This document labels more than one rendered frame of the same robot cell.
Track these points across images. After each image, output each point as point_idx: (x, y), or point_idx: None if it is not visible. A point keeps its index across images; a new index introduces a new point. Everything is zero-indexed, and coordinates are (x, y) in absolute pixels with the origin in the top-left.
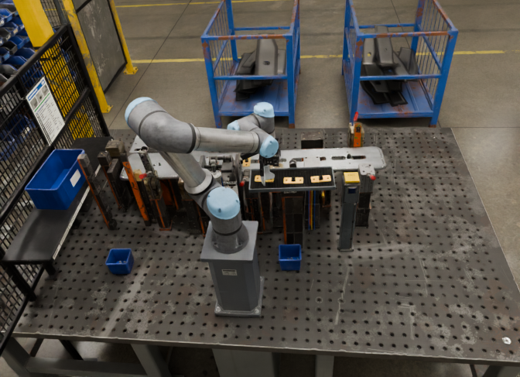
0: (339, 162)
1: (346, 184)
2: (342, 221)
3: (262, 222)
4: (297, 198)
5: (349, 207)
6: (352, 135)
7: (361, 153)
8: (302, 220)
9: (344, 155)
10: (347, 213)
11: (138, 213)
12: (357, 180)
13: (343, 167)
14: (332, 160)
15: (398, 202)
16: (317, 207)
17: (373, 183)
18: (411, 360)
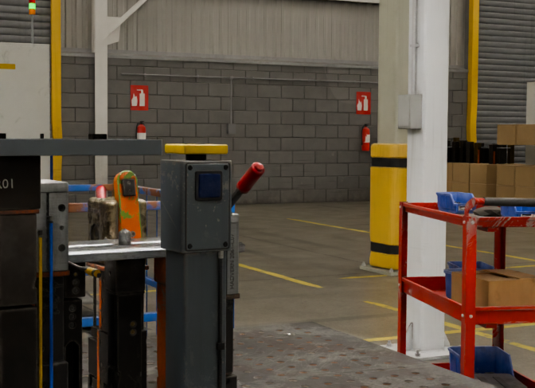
0: (100, 248)
1: (187, 161)
2: (183, 354)
3: None
4: (17, 223)
5: (203, 272)
6: (113, 210)
7: (158, 240)
8: (34, 347)
9: (109, 244)
10: (200, 304)
11: None
12: (222, 144)
13: (121, 248)
14: (76, 248)
15: None
16: (61, 381)
17: (238, 253)
18: None
